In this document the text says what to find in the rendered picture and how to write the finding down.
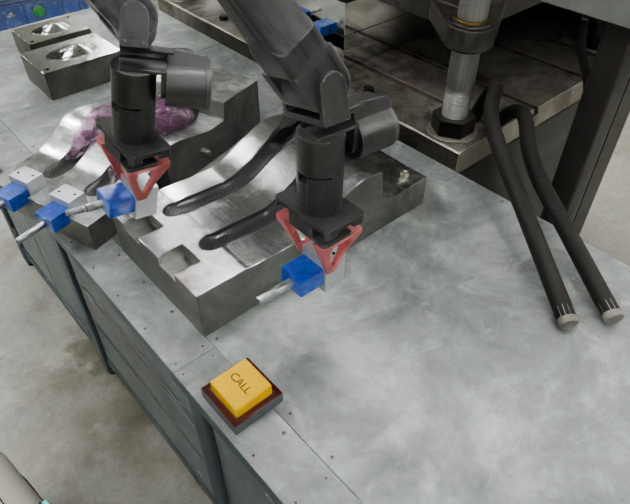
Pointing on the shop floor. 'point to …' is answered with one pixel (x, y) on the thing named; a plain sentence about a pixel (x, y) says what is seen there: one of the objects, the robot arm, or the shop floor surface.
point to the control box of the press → (598, 86)
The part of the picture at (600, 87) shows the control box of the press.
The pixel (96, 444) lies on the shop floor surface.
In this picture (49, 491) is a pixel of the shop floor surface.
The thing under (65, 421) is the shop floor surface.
